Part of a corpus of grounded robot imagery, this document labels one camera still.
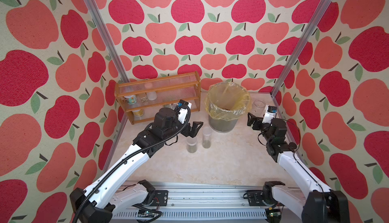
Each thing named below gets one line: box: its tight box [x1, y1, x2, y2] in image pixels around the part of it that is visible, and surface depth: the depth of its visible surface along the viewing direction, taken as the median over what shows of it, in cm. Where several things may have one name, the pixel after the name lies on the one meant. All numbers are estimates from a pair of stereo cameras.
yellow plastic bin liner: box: [204, 81, 253, 122], surface depth 87 cm
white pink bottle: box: [144, 82, 158, 101], surface depth 97 cm
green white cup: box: [124, 94, 138, 105], surface depth 95 cm
